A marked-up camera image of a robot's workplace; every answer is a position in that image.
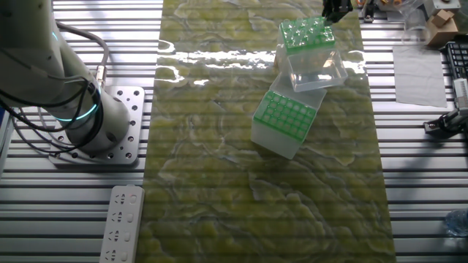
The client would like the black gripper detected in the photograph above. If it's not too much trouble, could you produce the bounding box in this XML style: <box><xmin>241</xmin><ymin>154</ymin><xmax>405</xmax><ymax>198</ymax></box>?
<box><xmin>322</xmin><ymin>0</ymin><xmax>354</xmax><ymax>26</ymax></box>

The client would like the clear tip box green rack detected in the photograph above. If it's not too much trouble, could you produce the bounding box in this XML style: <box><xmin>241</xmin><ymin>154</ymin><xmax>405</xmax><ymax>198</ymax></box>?
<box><xmin>250</xmin><ymin>71</ymin><xmax>329</xmax><ymax>161</ymax></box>
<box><xmin>273</xmin><ymin>16</ymin><xmax>349</xmax><ymax>93</ymax></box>

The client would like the clear plastic container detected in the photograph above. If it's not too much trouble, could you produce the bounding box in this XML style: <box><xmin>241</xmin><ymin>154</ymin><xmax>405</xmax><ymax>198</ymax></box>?
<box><xmin>400</xmin><ymin>0</ymin><xmax>432</xmax><ymax>45</ymax></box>

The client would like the white paper sheet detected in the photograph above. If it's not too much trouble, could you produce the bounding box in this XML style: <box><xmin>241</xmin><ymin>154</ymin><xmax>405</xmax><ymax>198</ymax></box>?
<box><xmin>392</xmin><ymin>46</ymin><xmax>449</xmax><ymax>109</ymax></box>

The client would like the grey metal device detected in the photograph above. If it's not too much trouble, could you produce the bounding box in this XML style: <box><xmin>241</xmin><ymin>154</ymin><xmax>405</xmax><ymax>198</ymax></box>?
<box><xmin>423</xmin><ymin>0</ymin><xmax>462</xmax><ymax>12</ymax></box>

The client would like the brown cardboard box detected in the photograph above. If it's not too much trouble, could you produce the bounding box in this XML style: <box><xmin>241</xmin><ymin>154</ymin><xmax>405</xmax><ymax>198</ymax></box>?
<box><xmin>425</xmin><ymin>9</ymin><xmax>460</xmax><ymax>47</ymax></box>

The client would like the black keyboard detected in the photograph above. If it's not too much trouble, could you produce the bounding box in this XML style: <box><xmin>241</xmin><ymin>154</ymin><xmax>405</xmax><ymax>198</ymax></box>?
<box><xmin>445</xmin><ymin>40</ymin><xmax>468</xmax><ymax>80</ymax></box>

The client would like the green marble patterned mat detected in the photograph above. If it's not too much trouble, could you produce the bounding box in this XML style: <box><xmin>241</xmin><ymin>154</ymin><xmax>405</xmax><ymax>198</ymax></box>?
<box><xmin>135</xmin><ymin>0</ymin><xmax>398</xmax><ymax>263</ymax></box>

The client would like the clear water bottle blue cap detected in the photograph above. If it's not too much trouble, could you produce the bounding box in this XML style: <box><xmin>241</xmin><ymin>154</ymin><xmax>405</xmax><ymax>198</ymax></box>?
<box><xmin>444</xmin><ymin>209</ymin><xmax>468</xmax><ymax>237</ymax></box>

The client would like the white power strip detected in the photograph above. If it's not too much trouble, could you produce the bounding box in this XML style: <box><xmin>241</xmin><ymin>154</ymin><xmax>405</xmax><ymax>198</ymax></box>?
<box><xmin>98</xmin><ymin>185</ymin><xmax>146</xmax><ymax>263</ymax></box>

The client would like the black metal bracket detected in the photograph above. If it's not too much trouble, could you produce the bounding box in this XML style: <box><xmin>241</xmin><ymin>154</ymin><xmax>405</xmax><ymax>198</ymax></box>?
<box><xmin>360</xmin><ymin>0</ymin><xmax>377</xmax><ymax>23</ymax></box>

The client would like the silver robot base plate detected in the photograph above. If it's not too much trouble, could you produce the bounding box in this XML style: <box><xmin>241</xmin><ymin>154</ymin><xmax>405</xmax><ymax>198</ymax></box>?
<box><xmin>49</xmin><ymin>85</ymin><xmax>146</xmax><ymax>165</ymax></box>

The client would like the grey cable metal connector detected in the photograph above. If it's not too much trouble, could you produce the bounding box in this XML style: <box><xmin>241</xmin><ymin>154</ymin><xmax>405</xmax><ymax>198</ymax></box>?
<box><xmin>54</xmin><ymin>21</ymin><xmax>110</xmax><ymax>91</ymax></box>

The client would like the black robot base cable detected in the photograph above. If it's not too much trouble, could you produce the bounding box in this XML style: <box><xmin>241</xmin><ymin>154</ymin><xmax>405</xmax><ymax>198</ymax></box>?
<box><xmin>0</xmin><ymin>82</ymin><xmax>106</xmax><ymax>154</ymax></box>

